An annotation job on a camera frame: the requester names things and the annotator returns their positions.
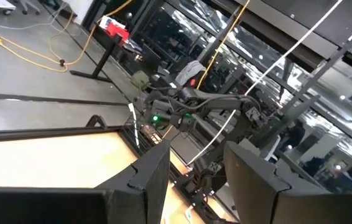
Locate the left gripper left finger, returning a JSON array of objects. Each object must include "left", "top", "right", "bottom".
[{"left": 0, "top": 139, "right": 171, "bottom": 224}]

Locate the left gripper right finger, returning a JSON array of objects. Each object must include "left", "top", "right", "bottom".
[{"left": 224, "top": 141, "right": 352, "bottom": 224}]

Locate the green and white toothbrush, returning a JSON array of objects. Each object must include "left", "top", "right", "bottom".
[{"left": 128, "top": 103, "right": 141, "bottom": 149}]

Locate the grey cloth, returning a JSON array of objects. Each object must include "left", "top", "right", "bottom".
[{"left": 175, "top": 60, "right": 207, "bottom": 86}]

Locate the olive green bag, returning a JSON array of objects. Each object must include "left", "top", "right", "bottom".
[{"left": 131, "top": 70, "right": 151, "bottom": 91}]

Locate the black desk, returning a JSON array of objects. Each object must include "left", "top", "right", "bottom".
[{"left": 69, "top": 18, "right": 177, "bottom": 85}]

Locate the red box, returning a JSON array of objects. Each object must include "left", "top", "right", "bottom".
[{"left": 106, "top": 23, "right": 130, "bottom": 43}]

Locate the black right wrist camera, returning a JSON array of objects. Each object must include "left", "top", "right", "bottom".
[{"left": 146, "top": 100, "right": 173, "bottom": 129}]

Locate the black wire basket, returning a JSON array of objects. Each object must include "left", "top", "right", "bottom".
[{"left": 122, "top": 108, "right": 167, "bottom": 156}]

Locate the black arched bracket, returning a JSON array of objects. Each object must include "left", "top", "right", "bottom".
[{"left": 85, "top": 114, "right": 108, "bottom": 129}]

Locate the yellow hanging cable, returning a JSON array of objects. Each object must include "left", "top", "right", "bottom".
[{"left": 195, "top": 0, "right": 251, "bottom": 90}]

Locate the white cable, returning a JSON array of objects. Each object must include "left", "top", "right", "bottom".
[{"left": 187, "top": 0, "right": 345, "bottom": 166}]

